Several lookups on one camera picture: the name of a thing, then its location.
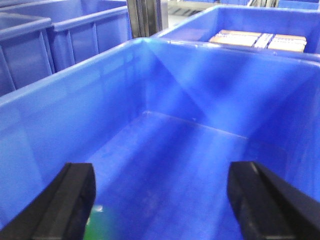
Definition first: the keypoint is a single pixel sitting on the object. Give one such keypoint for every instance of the blue bin with boxes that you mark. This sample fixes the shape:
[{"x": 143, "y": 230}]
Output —
[{"x": 284, "y": 21}]

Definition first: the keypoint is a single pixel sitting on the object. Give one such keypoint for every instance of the blue bin far left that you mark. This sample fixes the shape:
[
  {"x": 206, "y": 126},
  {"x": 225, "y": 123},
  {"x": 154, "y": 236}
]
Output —
[{"x": 25, "y": 54}]

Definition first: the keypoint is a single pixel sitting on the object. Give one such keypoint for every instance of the cardboard box in bin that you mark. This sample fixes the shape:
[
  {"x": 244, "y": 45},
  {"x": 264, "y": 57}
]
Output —
[{"x": 260, "y": 40}]

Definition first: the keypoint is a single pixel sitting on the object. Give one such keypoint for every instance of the large blue plastic bin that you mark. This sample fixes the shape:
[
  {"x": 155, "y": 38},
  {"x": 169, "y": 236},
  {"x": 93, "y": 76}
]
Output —
[{"x": 161, "y": 121}]

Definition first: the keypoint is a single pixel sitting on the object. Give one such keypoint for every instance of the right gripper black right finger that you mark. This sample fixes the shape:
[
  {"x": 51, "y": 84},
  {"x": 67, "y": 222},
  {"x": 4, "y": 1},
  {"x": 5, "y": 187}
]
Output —
[{"x": 267, "y": 207}]

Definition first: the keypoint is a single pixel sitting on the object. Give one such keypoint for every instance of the green toy block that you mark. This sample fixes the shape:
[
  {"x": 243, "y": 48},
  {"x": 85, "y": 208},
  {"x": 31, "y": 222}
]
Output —
[{"x": 96, "y": 226}]

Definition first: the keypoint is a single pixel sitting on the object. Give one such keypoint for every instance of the metal post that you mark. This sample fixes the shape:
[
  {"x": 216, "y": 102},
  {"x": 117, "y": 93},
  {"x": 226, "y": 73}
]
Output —
[{"x": 147, "y": 17}]

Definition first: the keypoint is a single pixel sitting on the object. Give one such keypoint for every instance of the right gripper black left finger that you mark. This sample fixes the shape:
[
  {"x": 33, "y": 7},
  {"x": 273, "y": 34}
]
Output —
[{"x": 60, "y": 211}]

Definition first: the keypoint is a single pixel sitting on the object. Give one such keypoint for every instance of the blue bin behind left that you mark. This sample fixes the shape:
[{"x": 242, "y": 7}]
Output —
[{"x": 80, "y": 29}]

